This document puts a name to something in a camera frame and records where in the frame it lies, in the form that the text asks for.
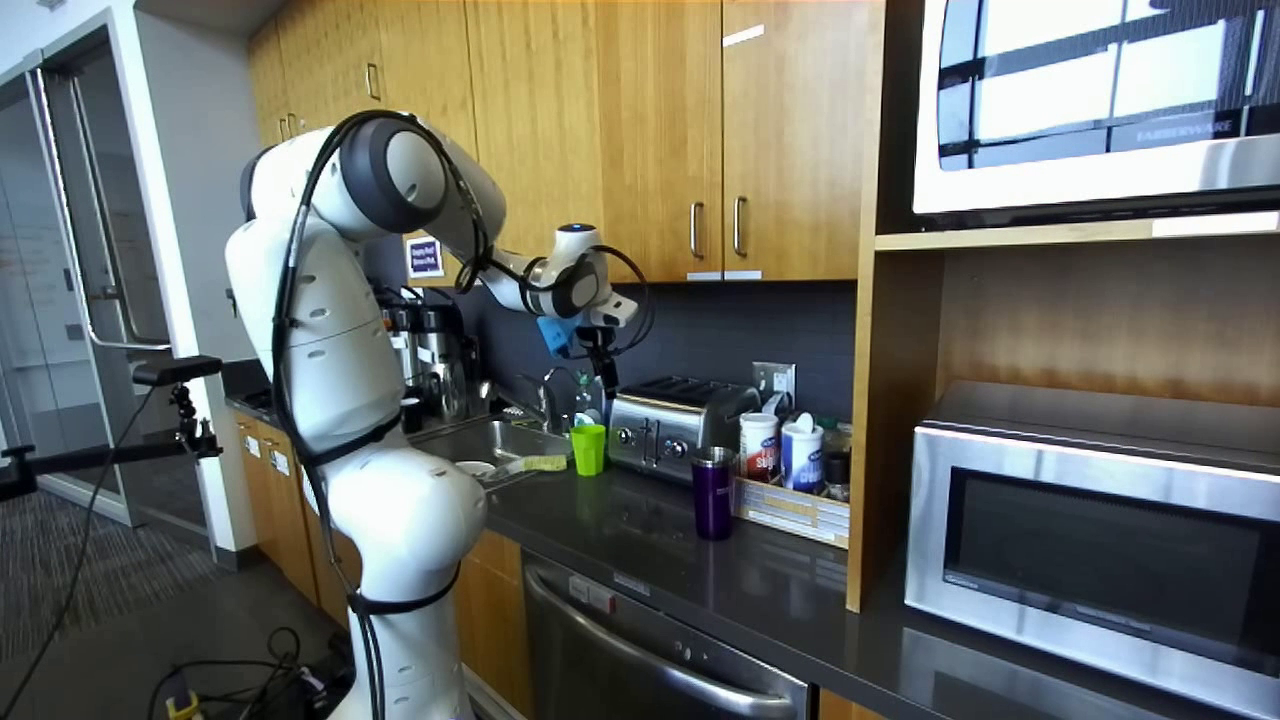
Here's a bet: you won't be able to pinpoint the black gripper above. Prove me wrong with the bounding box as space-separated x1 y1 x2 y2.
568 313 624 387

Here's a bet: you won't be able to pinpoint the chrome toaster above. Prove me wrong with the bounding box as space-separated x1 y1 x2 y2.
602 378 750 484

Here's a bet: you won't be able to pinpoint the chrome faucet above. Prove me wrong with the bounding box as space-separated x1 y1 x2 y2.
537 355 592 437

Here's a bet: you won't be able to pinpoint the green plastic cup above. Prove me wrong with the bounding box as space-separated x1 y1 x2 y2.
568 422 613 481

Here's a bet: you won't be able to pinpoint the kitchen sink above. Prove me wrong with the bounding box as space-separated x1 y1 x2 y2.
452 413 574 484

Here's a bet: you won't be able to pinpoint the dark coffee machine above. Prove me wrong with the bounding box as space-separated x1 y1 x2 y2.
382 283 467 434

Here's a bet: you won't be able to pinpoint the purple tumbler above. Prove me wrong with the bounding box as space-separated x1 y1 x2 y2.
689 446 739 545

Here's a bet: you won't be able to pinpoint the blue white sign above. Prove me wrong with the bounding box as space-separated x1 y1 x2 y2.
401 234 452 283

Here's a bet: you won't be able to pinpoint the wooden upper cabinets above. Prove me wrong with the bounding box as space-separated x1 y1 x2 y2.
244 0 872 287

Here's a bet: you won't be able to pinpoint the white wipes canister blue label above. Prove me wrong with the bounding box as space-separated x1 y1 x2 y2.
775 413 831 496

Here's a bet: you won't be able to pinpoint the light countertop tray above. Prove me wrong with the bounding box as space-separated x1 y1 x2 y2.
734 471 851 553

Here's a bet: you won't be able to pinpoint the wooden shelf unit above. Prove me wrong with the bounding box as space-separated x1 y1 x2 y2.
845 0 1280 618

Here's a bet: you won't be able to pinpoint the stainless steel dishwasher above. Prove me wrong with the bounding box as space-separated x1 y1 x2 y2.
520 556 816 720

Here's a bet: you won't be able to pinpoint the wooden base cabinets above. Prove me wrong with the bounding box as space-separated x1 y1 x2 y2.
223 405 530 715

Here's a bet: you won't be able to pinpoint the stainless steel microwave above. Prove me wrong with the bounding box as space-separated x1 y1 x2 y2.
898 385 1280 720

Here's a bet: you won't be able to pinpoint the built-in oven glass door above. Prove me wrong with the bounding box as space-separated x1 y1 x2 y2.
906 0 1280 221

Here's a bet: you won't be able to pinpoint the white wall outlet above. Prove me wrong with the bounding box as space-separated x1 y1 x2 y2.
748 355 798 405

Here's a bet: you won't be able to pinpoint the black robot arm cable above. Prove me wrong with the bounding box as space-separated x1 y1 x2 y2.
264 108 463 720

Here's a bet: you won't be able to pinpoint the black camera stand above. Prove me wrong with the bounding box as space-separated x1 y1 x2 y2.
0 354 231 505

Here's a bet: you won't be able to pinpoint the black floor cables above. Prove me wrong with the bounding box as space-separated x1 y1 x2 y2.
141 619 351 720

